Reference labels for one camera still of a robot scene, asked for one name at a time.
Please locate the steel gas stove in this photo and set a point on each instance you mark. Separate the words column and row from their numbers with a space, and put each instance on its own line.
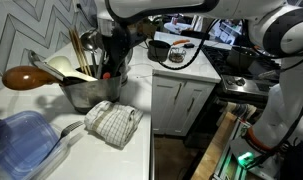
column 244, row 83

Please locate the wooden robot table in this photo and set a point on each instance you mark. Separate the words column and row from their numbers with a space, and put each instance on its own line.
column 214, row 150

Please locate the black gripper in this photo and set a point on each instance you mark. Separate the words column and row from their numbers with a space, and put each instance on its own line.
column 132, row 33

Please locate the metal ladle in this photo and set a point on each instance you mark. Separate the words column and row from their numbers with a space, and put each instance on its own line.
column 88, row 40

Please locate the dark brown wooden spoon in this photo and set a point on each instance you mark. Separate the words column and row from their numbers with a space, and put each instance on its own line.
column 24, row 77

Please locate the blue plastic container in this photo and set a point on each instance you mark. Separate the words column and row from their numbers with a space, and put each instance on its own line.
column 21, row 146

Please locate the metal fork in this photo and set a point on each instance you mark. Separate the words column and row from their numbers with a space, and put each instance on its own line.
column 69, row 128

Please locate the metal utensil holder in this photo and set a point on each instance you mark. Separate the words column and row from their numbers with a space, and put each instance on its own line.
column 91, row 93

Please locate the round white table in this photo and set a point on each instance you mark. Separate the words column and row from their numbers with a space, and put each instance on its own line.
column 177, row 27

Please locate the white wall outlet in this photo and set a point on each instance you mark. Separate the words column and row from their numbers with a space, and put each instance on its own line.
column 76, row 6

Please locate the checkered dish towel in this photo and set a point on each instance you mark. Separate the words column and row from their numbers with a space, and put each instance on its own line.
column 114, row 123

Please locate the white plastic ladle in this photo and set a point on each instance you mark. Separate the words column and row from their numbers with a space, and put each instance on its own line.
column 66, row 66

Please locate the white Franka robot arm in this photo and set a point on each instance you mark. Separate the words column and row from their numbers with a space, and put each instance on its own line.
column 291, row 36

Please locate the light wooden spatula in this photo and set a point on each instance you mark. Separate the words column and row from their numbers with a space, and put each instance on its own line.
column 76, row 50

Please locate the white kitchen cabinet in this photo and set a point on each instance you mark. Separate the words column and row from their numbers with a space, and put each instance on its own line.
column 171, row 110

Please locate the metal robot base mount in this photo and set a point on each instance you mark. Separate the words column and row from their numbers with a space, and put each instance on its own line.
column 244, row 158

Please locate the striped hanging cloth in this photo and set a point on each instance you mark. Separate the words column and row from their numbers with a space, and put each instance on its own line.
column 241, row 110

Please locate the steel stove knob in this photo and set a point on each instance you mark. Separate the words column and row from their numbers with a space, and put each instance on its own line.
column 230, row 81
column 241, row 81

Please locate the black phone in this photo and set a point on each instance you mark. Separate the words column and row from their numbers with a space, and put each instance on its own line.
column 189, row 45

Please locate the grey metal spatula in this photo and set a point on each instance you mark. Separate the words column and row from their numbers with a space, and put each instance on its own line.
column 44, row 65

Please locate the red utensil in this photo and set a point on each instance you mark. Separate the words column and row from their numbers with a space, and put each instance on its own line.
column 106, row 75

